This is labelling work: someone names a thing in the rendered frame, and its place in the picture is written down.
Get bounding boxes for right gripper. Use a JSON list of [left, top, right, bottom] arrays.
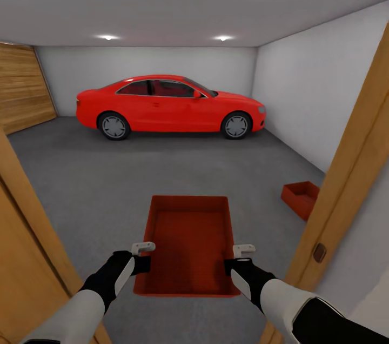
[[224, 259, 236, 276]]

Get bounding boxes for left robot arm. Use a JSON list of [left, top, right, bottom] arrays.
[[19, 241, 156, 344]]

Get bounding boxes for storage box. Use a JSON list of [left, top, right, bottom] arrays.
[[133, 195, 242, 297], [281, 181, 320, 220]]

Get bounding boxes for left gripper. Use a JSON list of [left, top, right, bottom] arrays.
[[133, 256, 151, 275]]

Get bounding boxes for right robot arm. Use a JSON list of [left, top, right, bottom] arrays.
[[224, 244, 389, 344]]

